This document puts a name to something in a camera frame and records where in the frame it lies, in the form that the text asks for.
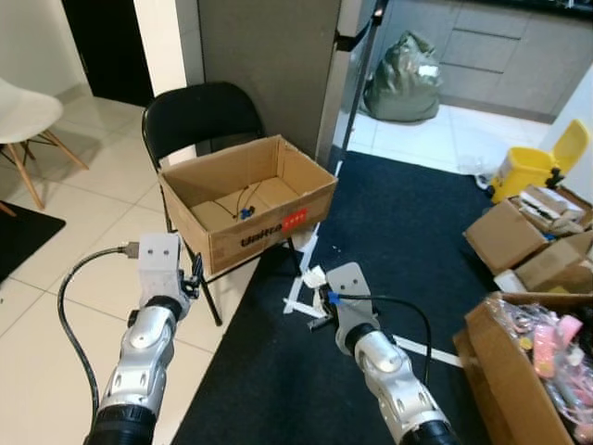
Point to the white paper trash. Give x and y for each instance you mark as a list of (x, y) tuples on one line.
[(313, 276)]

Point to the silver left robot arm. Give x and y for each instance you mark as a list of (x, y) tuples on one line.
[(148, 348)]

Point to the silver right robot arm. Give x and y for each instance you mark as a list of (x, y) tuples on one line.
[(394, 375)]

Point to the green rubbish bag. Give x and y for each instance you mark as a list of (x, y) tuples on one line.
[(403, 88)]

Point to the yellow plastic bin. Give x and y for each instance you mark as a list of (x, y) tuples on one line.
[(523, 171)]

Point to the open printed cardboard box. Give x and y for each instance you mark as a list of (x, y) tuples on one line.
[(269, 227)]

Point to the large black carpet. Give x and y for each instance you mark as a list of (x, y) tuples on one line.
[(398, 241)]

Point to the white floor tape line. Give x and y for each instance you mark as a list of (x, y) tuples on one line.
[(435, 355)]

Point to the black folding chair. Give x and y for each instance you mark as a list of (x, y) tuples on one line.
[(199, 116)]

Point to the small black floor mat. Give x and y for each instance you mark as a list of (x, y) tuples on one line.
[(23, 236)]

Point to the cardboard box of wrapped items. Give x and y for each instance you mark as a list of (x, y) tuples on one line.
[(500, 380)]

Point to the closed brown cardboard box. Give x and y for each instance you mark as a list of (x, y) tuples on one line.
[(505, 236)]

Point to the low brown cardboard box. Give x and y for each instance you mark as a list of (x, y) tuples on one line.
[(556, 264)]

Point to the cardboard box with white papers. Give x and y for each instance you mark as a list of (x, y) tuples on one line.
[(556, 206)]

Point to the black tripod pole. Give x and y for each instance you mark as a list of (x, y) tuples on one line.
[(357, 93)]

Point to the pink plastic item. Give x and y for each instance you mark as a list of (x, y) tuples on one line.
[(556, 338)]

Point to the white chair with wooden legs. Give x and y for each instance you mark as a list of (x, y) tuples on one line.
[(23, 116)]

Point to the dark door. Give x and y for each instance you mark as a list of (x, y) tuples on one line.
[(107, 46)]

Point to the grey kitchen cabinet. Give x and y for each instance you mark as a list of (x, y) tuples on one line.
[(519, 56)]

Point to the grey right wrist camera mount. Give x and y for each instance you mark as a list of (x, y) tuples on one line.
[(350, 292)]

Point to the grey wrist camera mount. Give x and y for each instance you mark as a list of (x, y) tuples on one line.
[(350, 292), (159, 261)]

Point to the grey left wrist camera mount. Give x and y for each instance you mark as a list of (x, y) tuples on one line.
[(159, 261)]

